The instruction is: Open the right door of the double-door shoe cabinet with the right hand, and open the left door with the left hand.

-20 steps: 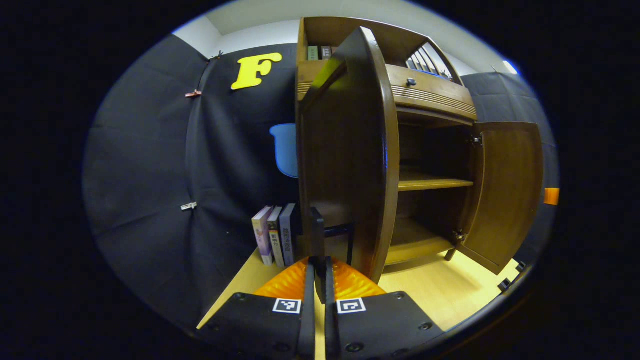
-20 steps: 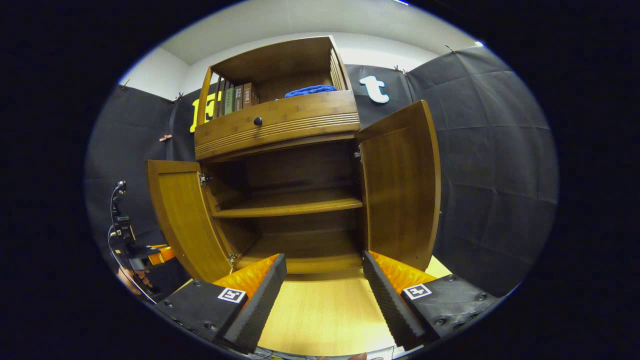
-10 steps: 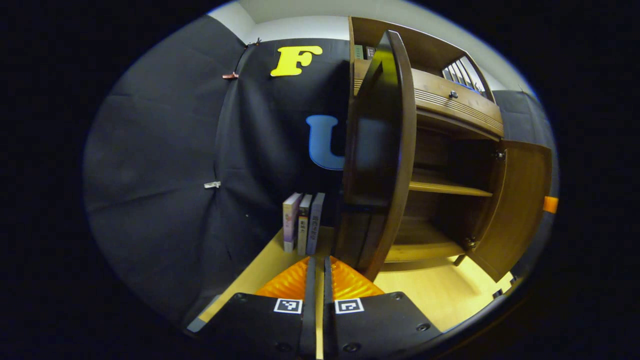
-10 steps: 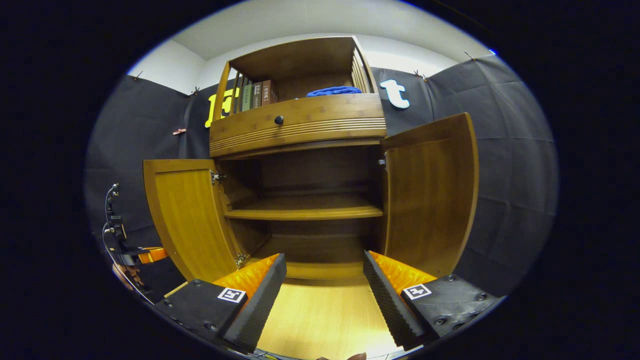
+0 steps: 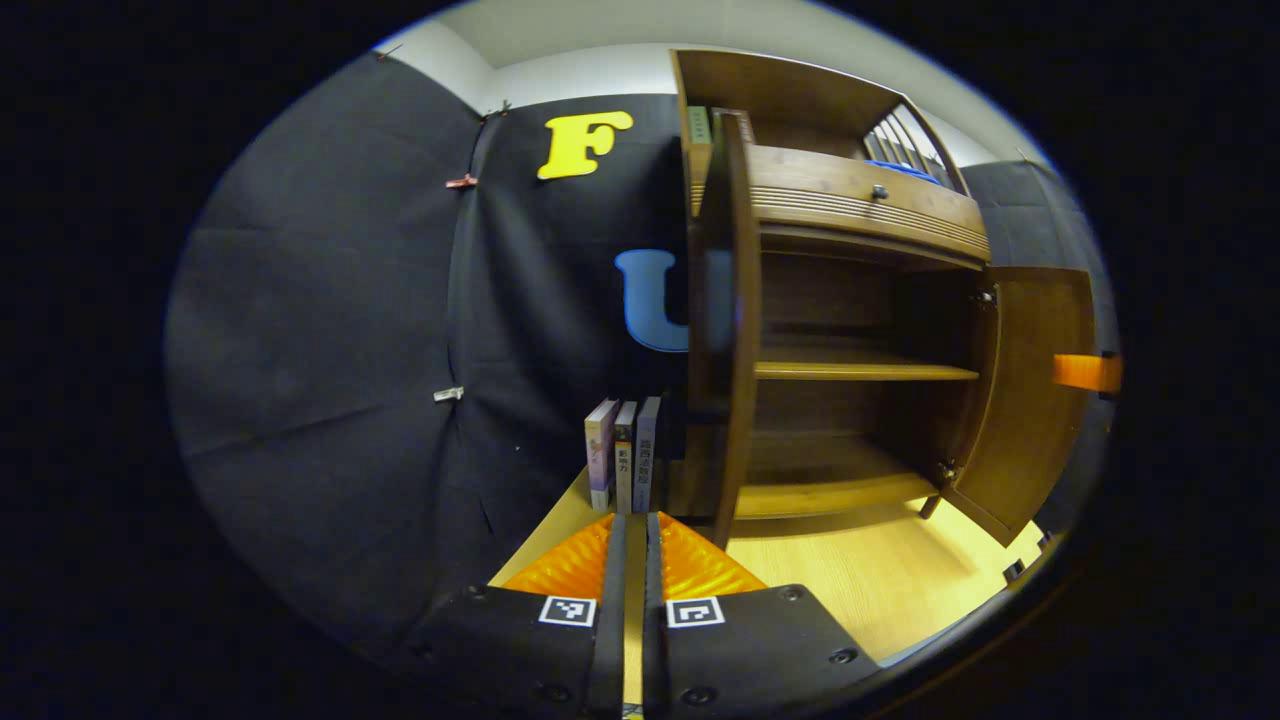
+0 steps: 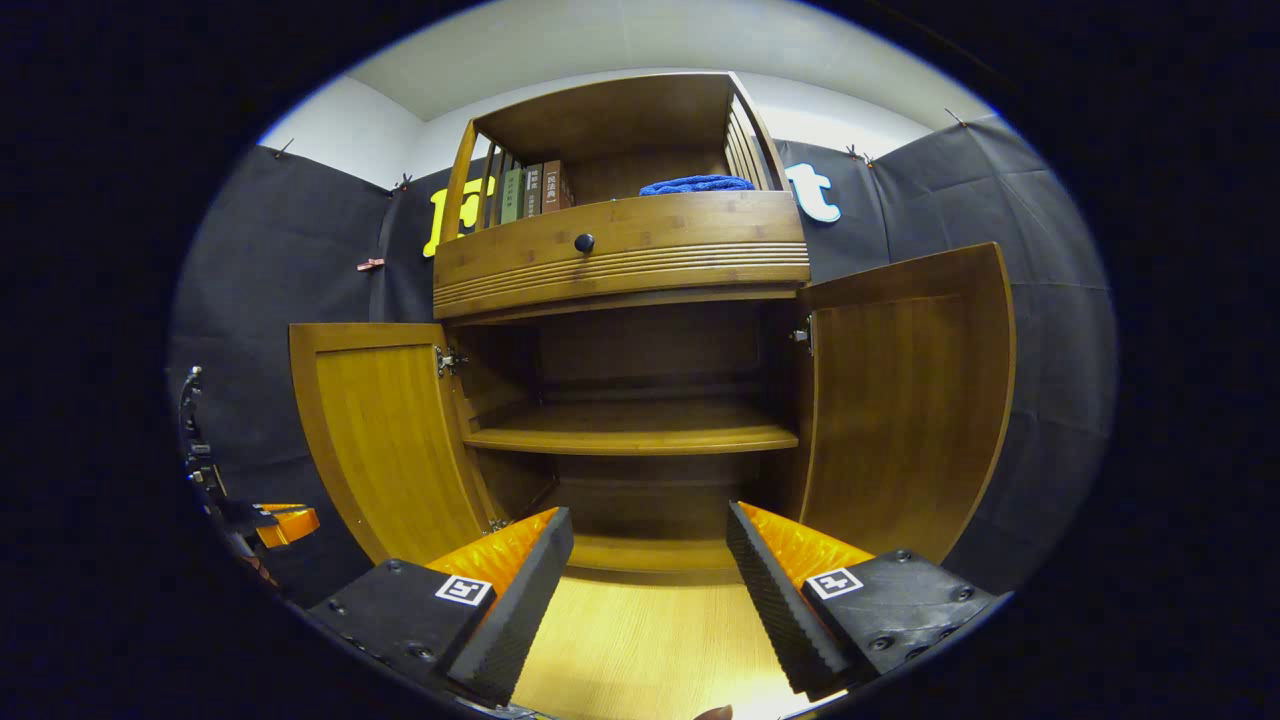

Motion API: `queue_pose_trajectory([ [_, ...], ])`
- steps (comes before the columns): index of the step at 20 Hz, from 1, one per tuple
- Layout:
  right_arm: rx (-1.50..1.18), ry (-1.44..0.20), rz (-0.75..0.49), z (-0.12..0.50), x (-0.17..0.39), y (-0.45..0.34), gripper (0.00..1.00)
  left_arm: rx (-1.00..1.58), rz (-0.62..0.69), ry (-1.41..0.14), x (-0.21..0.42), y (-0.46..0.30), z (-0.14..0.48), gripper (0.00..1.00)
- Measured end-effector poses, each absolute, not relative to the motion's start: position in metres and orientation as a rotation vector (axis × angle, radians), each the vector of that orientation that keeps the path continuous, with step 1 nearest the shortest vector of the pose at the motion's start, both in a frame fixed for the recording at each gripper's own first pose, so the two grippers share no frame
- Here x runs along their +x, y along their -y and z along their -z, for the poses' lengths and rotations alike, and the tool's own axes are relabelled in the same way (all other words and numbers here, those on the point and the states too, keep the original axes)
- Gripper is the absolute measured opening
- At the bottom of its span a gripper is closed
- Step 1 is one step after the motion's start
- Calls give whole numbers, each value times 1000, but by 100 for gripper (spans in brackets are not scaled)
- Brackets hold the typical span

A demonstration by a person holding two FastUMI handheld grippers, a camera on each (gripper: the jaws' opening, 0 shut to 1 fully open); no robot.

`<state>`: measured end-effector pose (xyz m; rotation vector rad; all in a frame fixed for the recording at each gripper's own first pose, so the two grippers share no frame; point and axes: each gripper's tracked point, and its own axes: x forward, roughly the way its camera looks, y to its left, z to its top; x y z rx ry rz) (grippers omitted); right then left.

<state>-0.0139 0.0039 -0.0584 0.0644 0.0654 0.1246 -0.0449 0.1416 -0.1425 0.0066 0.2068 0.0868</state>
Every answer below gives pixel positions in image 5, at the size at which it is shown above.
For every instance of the wooden inner shelf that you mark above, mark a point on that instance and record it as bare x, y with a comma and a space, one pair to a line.
860, 371

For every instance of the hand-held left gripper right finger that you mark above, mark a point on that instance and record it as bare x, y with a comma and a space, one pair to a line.
655, 620

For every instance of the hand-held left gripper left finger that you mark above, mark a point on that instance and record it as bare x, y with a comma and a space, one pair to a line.
612, 620

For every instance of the wooden double-door shoe cabinet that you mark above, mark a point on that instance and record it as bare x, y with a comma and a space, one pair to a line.
780, 90

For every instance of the wooden cabinet drawer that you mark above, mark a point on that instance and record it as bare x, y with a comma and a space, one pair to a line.
830, 195

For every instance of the red clip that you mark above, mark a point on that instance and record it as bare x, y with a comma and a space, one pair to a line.
461, 182

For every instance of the folded blue towel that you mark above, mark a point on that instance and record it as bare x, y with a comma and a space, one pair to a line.
905, 170

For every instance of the grey spine book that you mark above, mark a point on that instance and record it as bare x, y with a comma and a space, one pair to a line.
625, 460

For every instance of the silver clip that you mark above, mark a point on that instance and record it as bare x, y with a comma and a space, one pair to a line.
448, 394

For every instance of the black backdrop cloth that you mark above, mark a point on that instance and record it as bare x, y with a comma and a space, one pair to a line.
320, 350

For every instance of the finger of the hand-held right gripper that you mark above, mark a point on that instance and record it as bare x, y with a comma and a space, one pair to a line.
1080, 372

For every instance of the lavender spine book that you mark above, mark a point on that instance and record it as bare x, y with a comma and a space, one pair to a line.
647, 455

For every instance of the wooden shoe cabinet door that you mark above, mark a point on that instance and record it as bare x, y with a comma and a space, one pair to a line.
725, 300
1035, 400

